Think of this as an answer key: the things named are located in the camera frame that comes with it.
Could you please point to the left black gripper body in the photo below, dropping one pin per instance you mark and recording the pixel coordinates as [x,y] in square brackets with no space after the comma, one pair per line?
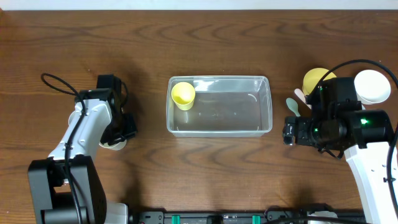
[129,127]

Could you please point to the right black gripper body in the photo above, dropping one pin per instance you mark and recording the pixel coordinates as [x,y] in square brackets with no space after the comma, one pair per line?
[300,131]

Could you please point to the cream plastic cup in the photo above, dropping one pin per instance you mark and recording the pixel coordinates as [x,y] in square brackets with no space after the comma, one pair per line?
[115,147]

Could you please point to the yellow plastic cup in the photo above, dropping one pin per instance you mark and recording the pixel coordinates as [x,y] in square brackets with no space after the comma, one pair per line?
[183,95]

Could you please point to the grey plastic cup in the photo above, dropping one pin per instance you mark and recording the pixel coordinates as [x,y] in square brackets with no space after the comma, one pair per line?
[71,117]

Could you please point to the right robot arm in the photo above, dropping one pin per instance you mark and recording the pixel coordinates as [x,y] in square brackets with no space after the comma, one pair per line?
[363,137]

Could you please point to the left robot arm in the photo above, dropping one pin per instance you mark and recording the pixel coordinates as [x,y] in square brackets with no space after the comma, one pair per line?
[65,187]

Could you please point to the clear plastic container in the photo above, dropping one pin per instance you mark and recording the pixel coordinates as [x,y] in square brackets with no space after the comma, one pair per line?
[224,106]

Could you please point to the mint green plastic spoon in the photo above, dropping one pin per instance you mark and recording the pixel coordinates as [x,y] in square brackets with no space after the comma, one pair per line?
[293,106]

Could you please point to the yellow plastic bowl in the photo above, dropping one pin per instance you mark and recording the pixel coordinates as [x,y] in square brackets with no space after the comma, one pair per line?
[311,79]

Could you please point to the white plastic bowl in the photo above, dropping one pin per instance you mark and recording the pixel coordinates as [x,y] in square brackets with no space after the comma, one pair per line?
[372,87]

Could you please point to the black mounting rail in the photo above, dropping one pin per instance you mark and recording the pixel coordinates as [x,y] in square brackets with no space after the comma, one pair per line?
[315,213]

